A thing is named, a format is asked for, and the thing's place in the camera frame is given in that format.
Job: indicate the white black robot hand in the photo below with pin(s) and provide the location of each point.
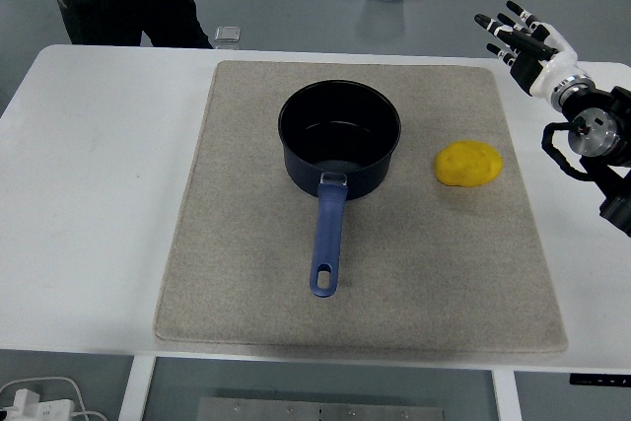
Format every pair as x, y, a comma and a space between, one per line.
552, 68

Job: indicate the yellow potato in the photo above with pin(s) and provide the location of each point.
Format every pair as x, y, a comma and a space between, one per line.
468, 164

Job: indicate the beige felt mat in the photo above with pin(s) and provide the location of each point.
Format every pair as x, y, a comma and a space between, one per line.
419, 268

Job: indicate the black table control panel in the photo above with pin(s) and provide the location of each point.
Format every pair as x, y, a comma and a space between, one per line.
599, 379

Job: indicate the small clear plastic box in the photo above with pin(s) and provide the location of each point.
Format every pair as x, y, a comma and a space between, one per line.
228, 35

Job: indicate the white table leg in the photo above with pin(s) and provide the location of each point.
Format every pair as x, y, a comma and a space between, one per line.
135, 391
507, 399

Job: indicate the grey metal plate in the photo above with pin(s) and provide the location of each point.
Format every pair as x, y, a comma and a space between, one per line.
320, 411

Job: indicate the white power strip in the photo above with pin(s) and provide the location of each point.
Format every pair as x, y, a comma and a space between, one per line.
34, 408

